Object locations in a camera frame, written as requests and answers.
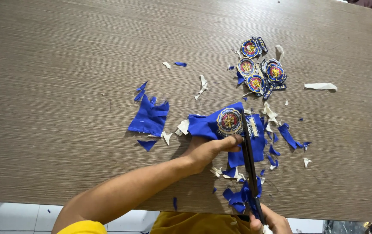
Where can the triangular blue fabric scrap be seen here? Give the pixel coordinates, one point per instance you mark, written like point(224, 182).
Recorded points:
point(147, 144)

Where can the large blue fabric piece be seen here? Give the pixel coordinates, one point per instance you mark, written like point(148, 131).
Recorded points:
point(148, 118)

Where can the pointed white backing scrap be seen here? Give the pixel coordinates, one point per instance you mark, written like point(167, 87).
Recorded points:
point(166, 137)

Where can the white backing scrap cluster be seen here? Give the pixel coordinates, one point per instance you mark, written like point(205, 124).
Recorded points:
point(182, 127)

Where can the black scissors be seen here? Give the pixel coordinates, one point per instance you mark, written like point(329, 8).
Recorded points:
point(249, 162)

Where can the person's left hand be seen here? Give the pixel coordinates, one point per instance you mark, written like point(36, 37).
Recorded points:
point(202, 152)

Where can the heap of blue fabric offcuts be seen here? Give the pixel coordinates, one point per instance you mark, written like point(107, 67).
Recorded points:
point(238, 196)

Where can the dark blue embroidered name strip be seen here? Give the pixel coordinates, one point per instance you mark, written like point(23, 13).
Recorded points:
point(273, 89)
point(262, 44)

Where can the small white backing scrap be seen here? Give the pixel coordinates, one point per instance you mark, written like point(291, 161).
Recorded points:
point(167, 65)

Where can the blue fabric with embroidered badge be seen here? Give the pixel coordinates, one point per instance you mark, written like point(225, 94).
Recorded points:
point(205, 125)

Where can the round embroidered badge patch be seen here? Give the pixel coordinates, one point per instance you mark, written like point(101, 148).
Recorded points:
point(246, 67)
point(275, 72)
point(250, 48)
point(256, 83)

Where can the long white backing strip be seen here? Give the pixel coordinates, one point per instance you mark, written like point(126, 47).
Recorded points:
point(320, 86)

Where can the small blue fabric sliver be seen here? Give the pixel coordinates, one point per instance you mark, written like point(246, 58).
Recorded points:
point(180, 64)

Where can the curled white backing scrap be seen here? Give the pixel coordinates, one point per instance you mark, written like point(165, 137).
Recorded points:
point(280, 51)

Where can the twisted white backing scrap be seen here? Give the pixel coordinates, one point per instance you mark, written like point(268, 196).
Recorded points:
point(202, 84)

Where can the pointed blue fabric scrap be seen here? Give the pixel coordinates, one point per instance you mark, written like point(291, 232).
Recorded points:
point(139, 95)
point(142, 86)

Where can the scattered small fabric snippets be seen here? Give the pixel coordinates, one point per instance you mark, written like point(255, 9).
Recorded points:
point(272, 156)

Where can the long blue fabric strip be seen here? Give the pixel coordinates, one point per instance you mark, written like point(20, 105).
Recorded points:
point(288, 136)

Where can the person's yellow shirt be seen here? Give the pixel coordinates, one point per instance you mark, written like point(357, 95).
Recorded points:
point(192, 224)

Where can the person's right hand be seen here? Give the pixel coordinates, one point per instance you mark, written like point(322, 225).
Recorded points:
point(275, 222)

